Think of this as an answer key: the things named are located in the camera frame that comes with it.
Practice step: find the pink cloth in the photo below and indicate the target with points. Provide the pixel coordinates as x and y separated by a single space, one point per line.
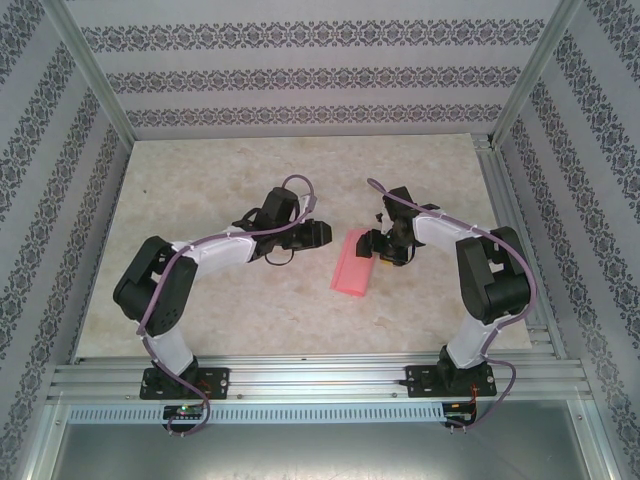
350 275

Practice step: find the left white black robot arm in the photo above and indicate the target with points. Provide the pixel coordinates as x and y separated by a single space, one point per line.
225 252

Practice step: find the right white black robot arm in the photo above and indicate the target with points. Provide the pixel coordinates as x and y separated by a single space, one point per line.
440 235

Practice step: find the grey sheet metal panel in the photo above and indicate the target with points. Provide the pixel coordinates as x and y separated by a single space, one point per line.
320 450

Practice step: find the aluminium side rail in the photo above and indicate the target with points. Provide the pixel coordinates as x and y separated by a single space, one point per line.
500 200

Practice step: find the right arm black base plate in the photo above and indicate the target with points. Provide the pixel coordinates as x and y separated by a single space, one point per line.
417 375

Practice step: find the aluminium mounting rail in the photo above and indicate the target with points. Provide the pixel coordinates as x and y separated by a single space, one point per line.
310 372

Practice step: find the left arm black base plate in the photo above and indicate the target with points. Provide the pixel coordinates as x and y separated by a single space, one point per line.
220 377

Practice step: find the aluminium frame post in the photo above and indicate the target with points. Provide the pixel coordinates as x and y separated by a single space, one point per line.
535 75
95 75

